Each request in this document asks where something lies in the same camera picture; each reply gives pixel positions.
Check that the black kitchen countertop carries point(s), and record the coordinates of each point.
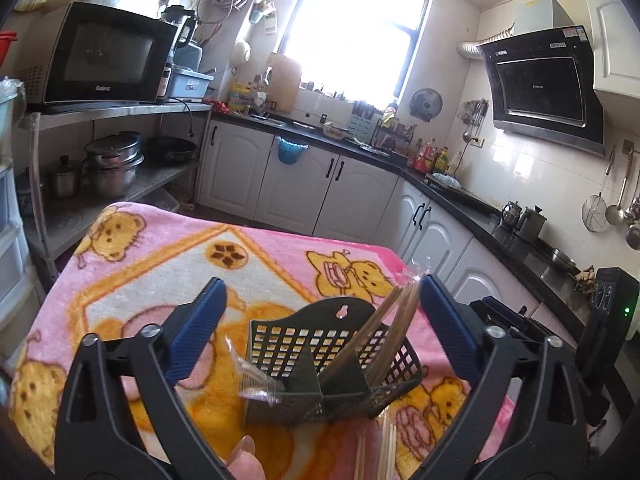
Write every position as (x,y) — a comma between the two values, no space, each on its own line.
(530,265)

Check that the black glass range hood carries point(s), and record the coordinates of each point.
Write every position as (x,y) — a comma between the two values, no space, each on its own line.
(545,90)

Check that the blue plastic dish box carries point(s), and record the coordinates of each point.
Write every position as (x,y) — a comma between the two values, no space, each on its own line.
(190,85)

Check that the patterned ceramic bowl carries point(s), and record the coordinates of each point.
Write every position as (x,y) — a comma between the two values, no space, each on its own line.
(333,133)

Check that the pink printed bear blanket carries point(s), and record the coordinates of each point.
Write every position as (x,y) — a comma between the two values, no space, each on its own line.
(175,260)

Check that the stack of steel pots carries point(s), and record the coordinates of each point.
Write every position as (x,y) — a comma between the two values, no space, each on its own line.
(112,160)

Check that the pale plastic drawer unit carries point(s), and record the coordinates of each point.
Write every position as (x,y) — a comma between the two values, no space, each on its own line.
(12,260)

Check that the white upper cabinet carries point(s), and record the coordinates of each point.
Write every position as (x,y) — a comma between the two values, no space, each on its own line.
(615,40)

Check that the blue hanging bin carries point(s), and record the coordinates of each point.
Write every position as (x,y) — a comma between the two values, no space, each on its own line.
(290,152)

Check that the kitchen window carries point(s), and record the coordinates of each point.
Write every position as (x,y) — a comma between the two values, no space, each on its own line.
(350,25)

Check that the brown knobbly roots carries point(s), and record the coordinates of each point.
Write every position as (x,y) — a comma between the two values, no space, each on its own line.
(586,282)

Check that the steel bowl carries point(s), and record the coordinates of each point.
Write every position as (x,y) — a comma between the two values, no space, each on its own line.
(564,260)

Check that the white wall socket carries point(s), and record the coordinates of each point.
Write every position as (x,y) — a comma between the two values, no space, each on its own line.
(478,142)

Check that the glass french press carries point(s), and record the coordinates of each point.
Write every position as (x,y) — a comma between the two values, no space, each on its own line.
(510,216)

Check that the person's left hand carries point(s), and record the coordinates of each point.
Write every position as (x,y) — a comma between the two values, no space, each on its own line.
(247,467)

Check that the wooden cutting board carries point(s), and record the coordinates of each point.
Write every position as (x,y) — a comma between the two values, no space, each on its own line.
(285,85)

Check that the steel shelf table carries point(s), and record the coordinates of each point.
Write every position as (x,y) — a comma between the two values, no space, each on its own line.
(125,110)

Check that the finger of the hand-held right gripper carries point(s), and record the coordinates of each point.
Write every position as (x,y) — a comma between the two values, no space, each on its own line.
(530,334)
(505,310)

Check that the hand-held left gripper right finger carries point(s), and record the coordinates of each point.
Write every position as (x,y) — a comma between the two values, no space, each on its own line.
(447,325)

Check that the black wok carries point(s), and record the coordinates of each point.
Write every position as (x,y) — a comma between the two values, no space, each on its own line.
(172,150)

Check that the steel hanging spoon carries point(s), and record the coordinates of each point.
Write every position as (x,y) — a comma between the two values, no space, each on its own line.
(634,232)

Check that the group of wooden chopsticks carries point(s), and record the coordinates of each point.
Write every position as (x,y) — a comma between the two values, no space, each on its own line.
(402,310)

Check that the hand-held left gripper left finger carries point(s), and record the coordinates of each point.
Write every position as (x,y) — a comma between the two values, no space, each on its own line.
(200,330)

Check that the row of condiment bottles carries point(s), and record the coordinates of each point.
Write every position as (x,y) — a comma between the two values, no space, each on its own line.
(432,157)

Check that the steel ladle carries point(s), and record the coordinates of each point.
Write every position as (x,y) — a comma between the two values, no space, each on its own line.
(615,214)

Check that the silver flexible duct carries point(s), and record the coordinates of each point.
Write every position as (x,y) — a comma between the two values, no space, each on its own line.
(480,45)

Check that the hanging small kitchen utensils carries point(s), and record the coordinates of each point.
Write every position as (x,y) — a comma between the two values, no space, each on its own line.
(472,115)

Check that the grey plastic cutlery basket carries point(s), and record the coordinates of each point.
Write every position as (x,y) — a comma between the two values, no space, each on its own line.
(300,345)

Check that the white kitchen base cabinets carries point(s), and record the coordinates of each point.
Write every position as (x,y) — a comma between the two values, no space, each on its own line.
(240,170)

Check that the teal knife block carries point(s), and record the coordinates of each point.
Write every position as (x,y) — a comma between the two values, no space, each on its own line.
(362,125)

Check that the small steel pot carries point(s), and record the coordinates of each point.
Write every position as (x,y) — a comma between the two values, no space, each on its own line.
(64,177)

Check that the white hanging bowl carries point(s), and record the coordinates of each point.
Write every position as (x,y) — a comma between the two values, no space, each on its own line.
(243,51)

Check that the black microwave oven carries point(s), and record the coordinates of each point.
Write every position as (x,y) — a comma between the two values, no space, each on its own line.
(110,55)

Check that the steel kettle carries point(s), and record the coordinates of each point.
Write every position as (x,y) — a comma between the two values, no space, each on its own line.
(531,222)

